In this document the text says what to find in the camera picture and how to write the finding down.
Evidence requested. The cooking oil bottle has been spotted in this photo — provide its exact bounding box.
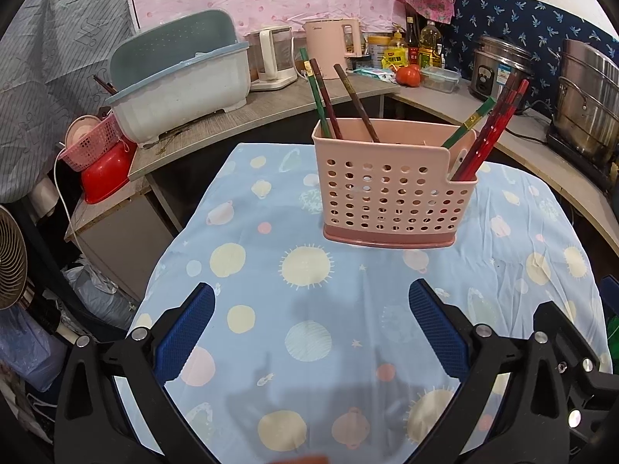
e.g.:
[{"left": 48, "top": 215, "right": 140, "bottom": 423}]
[{"left": 418, "top": 22, "right": 443, "bottom": 69}]

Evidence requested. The pink plastic basket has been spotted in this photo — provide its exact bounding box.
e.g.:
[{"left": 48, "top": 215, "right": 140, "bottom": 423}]
[{"left": 58, "top": 116, "right": 121, "bottom": 172}]

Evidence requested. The black power cable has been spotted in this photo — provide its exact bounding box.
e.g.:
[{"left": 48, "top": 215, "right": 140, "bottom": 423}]
[{"left": 503, "top": 101, "right": 552, "bottom": 147}]

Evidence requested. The blue floral cloth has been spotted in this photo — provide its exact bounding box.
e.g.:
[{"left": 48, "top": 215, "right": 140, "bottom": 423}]
[{"left": 442, "top": 0, "right": 619, "bottom": 121}]

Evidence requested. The black induction cooker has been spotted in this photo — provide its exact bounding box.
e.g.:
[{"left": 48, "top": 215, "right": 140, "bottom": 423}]
[{"left": 546, "top": 128, "right": 619, "bottom": 189}]

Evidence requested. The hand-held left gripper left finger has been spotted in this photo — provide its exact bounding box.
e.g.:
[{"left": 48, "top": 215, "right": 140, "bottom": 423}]
[{"left": 53, "top": 281, "right": 216, "bottom": 464}]

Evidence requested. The red twisted chopstick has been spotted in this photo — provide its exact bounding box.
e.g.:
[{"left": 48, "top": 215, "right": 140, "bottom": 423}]
[
  {"left": 452, "top": 94, "right": 518, "bottom": 181},
  {"left": 464, "top": 78, "right": 531, "bottom": 179}
]

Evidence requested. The electric fan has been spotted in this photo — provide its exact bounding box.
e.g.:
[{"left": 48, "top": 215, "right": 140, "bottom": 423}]
[{"left": 0, "top": 205, "right": 30, "bottom": 310}]

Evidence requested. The blue plastic bag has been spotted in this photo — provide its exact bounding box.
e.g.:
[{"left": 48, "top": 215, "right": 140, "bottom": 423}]
[{"left": 0, "top": 307, "right": 66, "bottom": 392}]

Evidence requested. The grey plastic bag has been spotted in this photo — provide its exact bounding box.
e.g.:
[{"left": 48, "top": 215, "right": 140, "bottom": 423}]
[{"left": 63, "top": 263, "right": 136, "bottom": 332}]

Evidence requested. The beige counter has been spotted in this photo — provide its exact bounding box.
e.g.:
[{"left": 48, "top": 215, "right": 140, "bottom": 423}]
[{"left": 387, "top": 77, "right": 619, "bottom": 257}]

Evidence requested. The brown chopstick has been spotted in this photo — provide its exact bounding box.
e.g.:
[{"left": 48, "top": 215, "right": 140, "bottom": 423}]
[{"left": 333, "top": 64, "right": 381, "bottom": 143}]

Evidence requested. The pink electric kettle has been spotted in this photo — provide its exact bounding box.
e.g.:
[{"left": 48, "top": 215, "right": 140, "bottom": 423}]
[{"left": 302, "top": 18, "right": 363, "bottom": 80}]

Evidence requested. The yellow packet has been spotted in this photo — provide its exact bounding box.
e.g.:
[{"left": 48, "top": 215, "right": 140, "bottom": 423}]
[{"left": 381, "top": 47, "right": 409, "bottom": 71}]

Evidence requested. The clear food container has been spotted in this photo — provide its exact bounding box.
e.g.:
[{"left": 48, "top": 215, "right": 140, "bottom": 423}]
[{"left": 421, "top": 67, "right": 460, "bottom": 94}]

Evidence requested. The green chopstick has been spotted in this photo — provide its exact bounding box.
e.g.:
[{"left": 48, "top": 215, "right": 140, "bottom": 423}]
[
  {"left": 299, "top": 48, "right": 334, "bottom": 138},
  {"left": 441, "top": 99, "right": 497, "bottom": 149}
]

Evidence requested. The wood grain counter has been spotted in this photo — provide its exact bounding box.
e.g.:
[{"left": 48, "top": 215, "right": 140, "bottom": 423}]
[{"left": 128, "top": 77, "right": 402, "bottom": 182}]

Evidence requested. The pink plate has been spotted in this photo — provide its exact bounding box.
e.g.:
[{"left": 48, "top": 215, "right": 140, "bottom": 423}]
[{"left": 65, "top": 115, "right": 102, "bottom": 153}]

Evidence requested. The grey-blue dish rack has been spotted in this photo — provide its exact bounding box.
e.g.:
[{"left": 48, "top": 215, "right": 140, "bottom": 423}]
[{"left": 105, "top": 10, "right": 252, "bottom": 145}]

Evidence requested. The grey striped cloth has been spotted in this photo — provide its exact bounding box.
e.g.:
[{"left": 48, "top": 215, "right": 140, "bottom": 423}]
[{"left": 0, "top": 0, "right": 141, "bottom": 204}]

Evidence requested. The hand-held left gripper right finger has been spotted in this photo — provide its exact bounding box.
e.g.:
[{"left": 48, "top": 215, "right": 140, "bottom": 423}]
[{"left": 408, "top": 278, "right": 574, "bottom": 464}]

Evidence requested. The white blender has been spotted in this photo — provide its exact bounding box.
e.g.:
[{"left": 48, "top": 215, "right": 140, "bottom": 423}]
[{"left": 246, "top": 26, "right": 298, "bottom": 92}]

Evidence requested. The small cabinet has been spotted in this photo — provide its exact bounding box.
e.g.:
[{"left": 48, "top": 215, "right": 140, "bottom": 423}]
[{"left": 65, "top": 174, "right": 187, "bottom": 300}]

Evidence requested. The steel rice cooker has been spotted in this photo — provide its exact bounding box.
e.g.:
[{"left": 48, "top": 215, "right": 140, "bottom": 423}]
[{"left": 471, "top": 35, "right": 535, "bottom": 116}]

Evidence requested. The blue printed tablecloth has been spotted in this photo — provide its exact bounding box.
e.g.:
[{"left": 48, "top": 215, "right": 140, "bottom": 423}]
[{"left": 116, "top": 142, "right": 612, "bottom": 464}]

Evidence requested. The milk powder can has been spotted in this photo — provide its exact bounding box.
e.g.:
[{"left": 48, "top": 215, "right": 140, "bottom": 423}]
[{"left": 366, "top": 34, "right": 395, "bottom": 71}]

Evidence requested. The dark sauce bottle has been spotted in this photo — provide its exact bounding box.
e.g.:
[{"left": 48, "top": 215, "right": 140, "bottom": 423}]
[{"left": 405, "top": 15, "right": 421, "bottom": 66}]

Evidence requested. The maroon chopstick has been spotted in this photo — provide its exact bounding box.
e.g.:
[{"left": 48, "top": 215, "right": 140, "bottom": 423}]
[{"left": 309, "top": 58, "right": 343, "bottom": 140}]

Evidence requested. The red tomato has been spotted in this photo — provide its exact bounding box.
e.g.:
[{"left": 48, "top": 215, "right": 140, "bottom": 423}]
[{"left": 397, "top": 64, "right": 421, "bottom": 88}]

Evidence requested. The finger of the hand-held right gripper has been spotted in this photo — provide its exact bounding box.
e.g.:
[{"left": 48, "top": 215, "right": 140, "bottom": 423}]
[{"left": 533, "top": 300, "right": 609, "bottom": 388}]

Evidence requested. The red plastic basin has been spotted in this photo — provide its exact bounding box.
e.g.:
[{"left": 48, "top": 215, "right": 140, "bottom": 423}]
[{"left": 80, "top": 142, "right": 139, "bottom": 205}]

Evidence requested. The pink perforated utensil basket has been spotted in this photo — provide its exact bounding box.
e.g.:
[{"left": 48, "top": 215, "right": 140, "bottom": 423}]
[{"left": 312, "top": 117, "right": 479, "bottom": 249}]

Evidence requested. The steel steamer pot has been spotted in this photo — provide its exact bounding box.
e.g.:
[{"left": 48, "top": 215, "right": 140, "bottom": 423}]
[{"left": 551, "top": 39, "right": 619, "bottom": 160}]

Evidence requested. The white cable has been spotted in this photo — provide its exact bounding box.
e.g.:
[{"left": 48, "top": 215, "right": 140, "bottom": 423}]
[{"left": 53, "top": 147, "right": 82, "bottom": 239}]

